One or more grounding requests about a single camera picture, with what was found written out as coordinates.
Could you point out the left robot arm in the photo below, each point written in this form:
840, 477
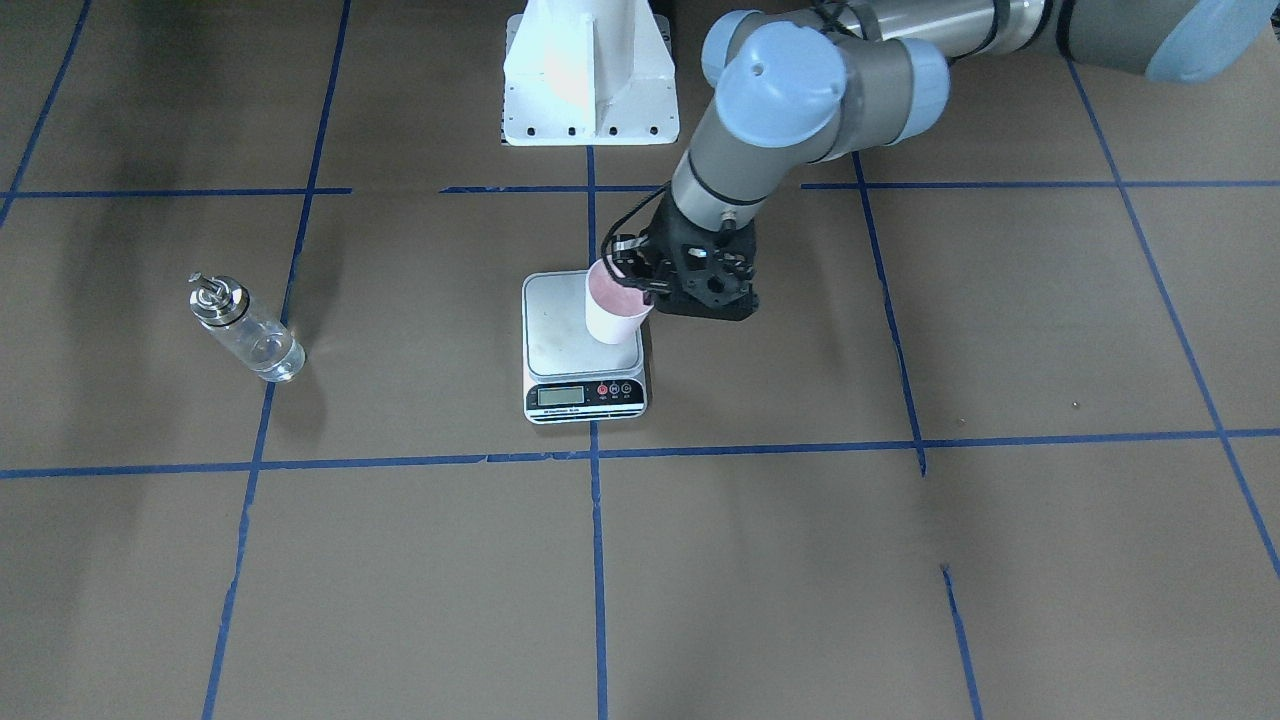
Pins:
809, 86

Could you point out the white kitchen scale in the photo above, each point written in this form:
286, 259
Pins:
568, 375

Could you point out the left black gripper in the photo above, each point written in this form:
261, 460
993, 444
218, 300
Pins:
663, 249

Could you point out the glass sauce bottle steel cap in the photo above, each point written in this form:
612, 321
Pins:
224, 308

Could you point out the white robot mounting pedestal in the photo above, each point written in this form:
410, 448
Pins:
579, 73

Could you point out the pink cup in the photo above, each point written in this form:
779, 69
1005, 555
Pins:
613, 313

